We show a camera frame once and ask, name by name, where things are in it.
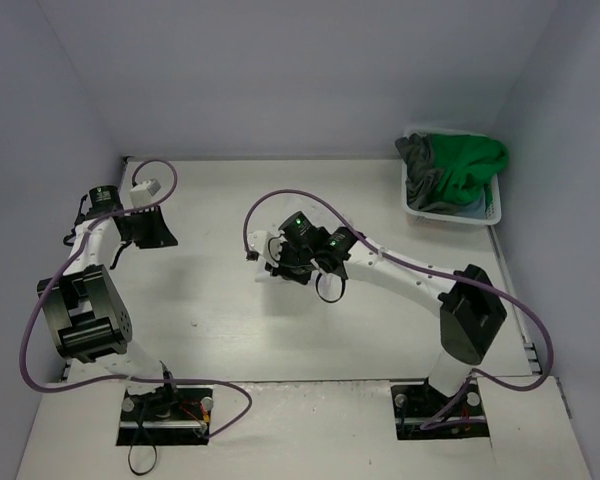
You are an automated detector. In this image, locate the grey t shirt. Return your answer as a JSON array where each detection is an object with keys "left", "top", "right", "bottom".
[{"left": 395, "top": 133, "right": 455, "bottom": 215}]

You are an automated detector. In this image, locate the white t shirt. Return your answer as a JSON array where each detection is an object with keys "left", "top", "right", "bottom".
[{"left": 254, "top": 258, "right": 283, "bottom": 284}]

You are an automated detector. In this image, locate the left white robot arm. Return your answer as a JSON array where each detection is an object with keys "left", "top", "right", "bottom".
[{"left": 42, "top": 179, "right": 180, "bottom": 420}]

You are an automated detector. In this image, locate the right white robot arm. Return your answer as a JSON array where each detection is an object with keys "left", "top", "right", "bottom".
[{"left": 247, "top": 211, "right": 507, "bottom": 412}]

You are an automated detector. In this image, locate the white laundry basket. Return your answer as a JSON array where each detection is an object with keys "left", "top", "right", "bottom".
[{"left": 395, "top": 127, "right": 509, "bottom": 226}]

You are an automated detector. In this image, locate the light blue t shirt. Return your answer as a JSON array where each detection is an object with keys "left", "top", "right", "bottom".
[{"left": 456, "top": 191, "right": 487, "bottom": 220}]

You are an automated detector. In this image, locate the green t shirt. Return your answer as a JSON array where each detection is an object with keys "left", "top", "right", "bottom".
[{"left": 432, "top": 133, "right": 509, "bottom": 207}]

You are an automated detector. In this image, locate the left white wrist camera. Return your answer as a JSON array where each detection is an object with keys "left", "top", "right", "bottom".
[{"left": 129, "top": 179, "right": 161, "bottom": 209}]

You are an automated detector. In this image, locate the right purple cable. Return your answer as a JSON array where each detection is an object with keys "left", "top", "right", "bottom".
[{"left": 242, "top": 188, "right": 554, "bottom": 432}]

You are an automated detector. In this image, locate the purple cable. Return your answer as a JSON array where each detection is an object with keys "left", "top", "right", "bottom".
[
  {"left": 242, "top": 188, "right": 554, "bottom": 432},
  {"left": 19, "top": 159, "right": 253, "bottom": 441}
]

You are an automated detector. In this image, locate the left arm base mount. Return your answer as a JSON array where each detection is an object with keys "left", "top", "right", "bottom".
[{"left": 116, "top": 386, "right": 214, "bottom": 446}]

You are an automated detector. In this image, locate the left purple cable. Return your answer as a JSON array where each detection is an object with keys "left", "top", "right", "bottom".
[{"left": 19, "top": 159, "right": 253, "bottom": 441}]

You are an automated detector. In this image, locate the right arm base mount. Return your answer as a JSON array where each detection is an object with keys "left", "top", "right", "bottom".
[{"left": 390, "top": 381, "right": 490, "bottom": 441}]

